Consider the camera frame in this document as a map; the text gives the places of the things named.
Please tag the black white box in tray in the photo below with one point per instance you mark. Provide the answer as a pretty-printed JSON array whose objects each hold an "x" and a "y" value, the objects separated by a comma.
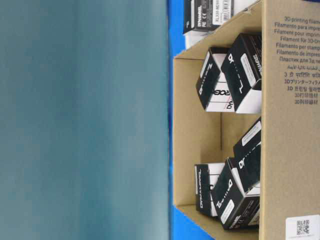
[{"x": 204, "y": 16}]

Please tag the black white Dynamixel box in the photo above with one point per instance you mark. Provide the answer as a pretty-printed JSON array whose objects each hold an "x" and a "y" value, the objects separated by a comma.
[{"x": 206, "y": 176}]

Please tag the black box with label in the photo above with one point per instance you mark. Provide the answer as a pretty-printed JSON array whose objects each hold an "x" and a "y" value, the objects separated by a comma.
[{"x": 235, "y": 208}]

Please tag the black box leaning on wall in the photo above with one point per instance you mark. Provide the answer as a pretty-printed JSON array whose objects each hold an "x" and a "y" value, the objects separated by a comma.
[{"x": 247, "y": 153}]

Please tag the brown cardboard box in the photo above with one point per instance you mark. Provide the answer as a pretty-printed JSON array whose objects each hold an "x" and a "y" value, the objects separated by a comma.
[{"x": 290, "y": 113}]

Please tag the black white Robotis box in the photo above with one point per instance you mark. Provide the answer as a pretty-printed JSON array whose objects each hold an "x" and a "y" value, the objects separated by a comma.
[{"x": 211, "y": 86}]

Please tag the white QR code sticker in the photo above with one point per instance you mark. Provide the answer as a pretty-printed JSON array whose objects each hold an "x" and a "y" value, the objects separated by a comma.
[{"x": 302, "y": 227}]

